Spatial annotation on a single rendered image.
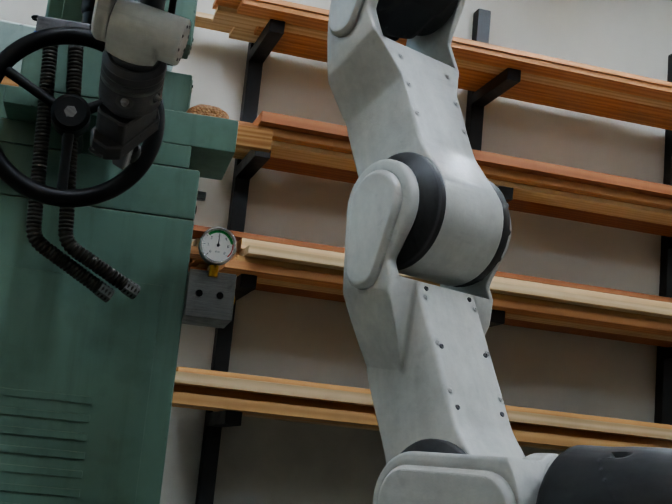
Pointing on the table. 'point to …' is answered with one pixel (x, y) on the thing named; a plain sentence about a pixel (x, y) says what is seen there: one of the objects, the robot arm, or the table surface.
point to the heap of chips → (208, 111)
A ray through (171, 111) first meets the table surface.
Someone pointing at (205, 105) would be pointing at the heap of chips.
